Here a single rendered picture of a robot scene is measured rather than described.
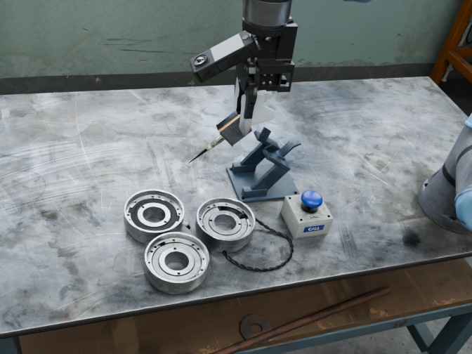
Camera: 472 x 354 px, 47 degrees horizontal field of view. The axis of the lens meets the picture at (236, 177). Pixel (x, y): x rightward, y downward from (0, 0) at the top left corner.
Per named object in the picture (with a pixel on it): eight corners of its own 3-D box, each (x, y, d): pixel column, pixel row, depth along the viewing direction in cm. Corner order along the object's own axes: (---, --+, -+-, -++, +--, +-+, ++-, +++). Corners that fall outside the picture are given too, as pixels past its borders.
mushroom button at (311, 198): (300, 223, 100) (307, 204, 97) (293, 208, 103) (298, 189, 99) (320, 220, 101) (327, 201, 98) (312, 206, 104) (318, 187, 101)
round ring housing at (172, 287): (219, 277, 91) (223, 263, 88) (168, 309, 85) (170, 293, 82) (181, 238, 96) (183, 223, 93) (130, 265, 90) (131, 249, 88)
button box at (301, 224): (293, 240, 100) (299, 222, 97) (279, 212, 105) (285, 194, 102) (332, 234, 103) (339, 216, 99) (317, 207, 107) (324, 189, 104)
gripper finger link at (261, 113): (273, 141, 97) (279, 94, 92) (241, 143, 96) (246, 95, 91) (269, 133, 100) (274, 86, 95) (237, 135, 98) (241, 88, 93)
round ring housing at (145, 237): (116, 242, 93) (116, 226, 91) (130, 200, 101) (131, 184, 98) (177, 253, 94) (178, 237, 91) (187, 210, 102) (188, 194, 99)
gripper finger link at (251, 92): (254, 122, 92) (259, 74, 88) (246, 123, 92) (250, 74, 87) (247, 109, 96) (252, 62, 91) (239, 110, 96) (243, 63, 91)
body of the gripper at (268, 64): (289, 96, 92) (302, 30, 85) (241, 98, 90) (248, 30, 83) (277, 74, 98) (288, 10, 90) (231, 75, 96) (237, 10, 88)
